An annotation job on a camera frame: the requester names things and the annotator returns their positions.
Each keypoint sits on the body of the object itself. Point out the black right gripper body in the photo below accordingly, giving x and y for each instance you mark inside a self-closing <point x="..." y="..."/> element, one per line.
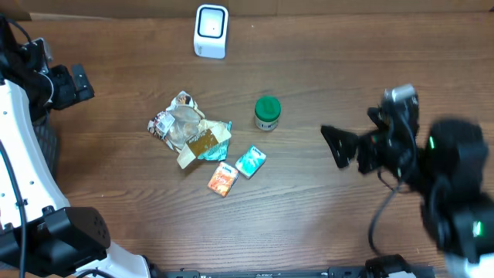
<point x="392" y="156"/>

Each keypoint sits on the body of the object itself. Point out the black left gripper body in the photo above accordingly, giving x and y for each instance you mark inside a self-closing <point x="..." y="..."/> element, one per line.
<point x="65" y="90"/>

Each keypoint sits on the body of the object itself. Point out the green lid jar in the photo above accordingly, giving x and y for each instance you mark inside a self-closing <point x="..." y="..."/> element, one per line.
<point x="267" y="113"/>

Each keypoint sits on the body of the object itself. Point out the teal tissue pack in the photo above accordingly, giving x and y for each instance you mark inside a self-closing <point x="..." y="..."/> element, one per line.
<point x="250" y="162"/>

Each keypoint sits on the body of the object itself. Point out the clear cookie wrapper bag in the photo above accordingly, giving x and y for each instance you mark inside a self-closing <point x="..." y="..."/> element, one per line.
<point x="177" y="126"/>

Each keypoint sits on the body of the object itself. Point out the orange tissue pack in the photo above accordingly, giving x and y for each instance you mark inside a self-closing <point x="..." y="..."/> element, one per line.
<point x="223" y="179"/>

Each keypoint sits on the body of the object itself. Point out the teal snack packet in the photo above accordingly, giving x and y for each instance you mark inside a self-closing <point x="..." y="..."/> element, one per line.
<point x="219" y="151"/>

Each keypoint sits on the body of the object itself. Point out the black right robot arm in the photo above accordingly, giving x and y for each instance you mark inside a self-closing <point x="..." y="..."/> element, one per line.
<point x="447" y="172"/>

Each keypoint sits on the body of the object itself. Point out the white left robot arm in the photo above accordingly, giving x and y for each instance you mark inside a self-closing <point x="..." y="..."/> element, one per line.
<point x="42" y="233"/>

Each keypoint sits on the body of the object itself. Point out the white barcode scanner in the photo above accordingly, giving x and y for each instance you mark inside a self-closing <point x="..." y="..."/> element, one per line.
<point x="211" y="29"/>

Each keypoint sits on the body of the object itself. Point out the black mesh basket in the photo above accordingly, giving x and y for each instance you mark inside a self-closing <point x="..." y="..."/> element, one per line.
<point x="48" y="142"/>

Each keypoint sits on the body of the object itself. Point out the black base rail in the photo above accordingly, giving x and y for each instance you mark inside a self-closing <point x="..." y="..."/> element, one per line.
<point x="331" y="272"/>

